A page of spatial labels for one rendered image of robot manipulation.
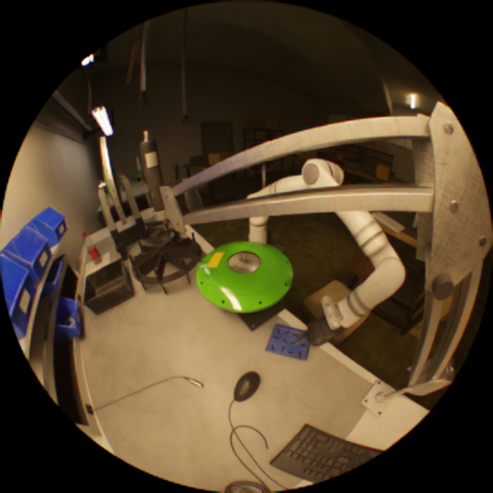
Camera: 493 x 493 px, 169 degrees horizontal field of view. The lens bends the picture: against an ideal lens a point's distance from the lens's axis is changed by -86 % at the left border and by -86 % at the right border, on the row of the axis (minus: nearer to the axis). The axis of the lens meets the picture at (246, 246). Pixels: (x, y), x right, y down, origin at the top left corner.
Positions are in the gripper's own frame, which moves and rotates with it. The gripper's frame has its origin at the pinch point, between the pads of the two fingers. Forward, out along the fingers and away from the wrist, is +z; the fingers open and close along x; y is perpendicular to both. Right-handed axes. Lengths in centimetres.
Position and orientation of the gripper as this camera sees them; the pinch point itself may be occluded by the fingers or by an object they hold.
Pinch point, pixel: (294, 343)
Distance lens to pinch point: 56.4
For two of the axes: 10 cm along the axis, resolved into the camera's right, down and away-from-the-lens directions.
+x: -0.1, -5.9, 8.1
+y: 9.0, 3.4, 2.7
